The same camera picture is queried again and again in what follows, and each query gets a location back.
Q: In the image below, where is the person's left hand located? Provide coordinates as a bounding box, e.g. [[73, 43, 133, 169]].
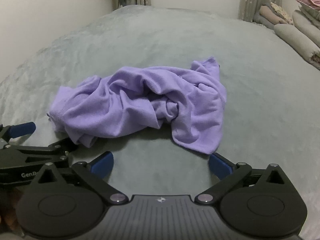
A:
[[0, 189, 23, 233]]

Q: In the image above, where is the grey-green folded quilt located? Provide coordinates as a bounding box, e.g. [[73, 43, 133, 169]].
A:
[[292, 9, 320, 47]]

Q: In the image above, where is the bed with grey blanket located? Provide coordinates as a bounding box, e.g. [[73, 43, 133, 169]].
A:
[[0, 4, 320, 240]]

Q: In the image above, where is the purple shirt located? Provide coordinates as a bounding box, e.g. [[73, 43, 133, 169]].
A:
[[47, 57, 227, 155]]

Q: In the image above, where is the large grey folded quilt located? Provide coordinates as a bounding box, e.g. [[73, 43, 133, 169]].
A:
[[274, 24, 320, 70]]

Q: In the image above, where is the beige folded blanket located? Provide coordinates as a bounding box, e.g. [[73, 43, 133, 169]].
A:
[[259, 5, 288, 25]]

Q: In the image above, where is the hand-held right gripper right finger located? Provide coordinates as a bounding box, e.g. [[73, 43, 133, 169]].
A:
[[195, 152, 287, 205]]

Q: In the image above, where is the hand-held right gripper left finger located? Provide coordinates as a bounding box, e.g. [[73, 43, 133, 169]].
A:
[[37, 151, 129, 205]]

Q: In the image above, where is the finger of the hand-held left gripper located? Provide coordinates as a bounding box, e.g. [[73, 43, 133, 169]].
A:
[[0, 122, 36, 143], [0, 137, 78, 167]]

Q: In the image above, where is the lavender grey folded cloth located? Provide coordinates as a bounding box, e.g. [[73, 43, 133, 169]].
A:
[[254, 14, 275, 28]]

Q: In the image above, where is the pink velvet pillow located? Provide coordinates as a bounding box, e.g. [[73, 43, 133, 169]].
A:
[[295, 0, 320, 13]]

